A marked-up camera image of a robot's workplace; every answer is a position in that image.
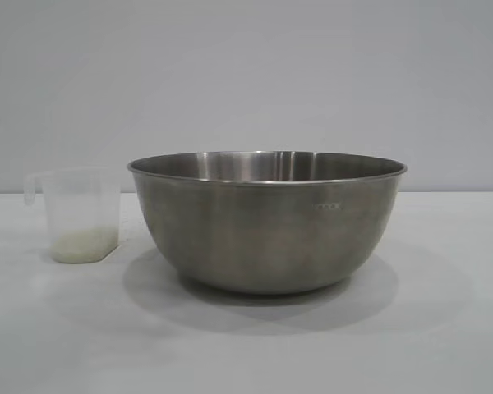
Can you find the clear plastic measuring cup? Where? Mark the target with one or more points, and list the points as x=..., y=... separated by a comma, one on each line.
x=78, y=197

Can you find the large stainless steel bowl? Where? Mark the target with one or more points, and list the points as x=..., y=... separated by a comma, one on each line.
x=263, y=230

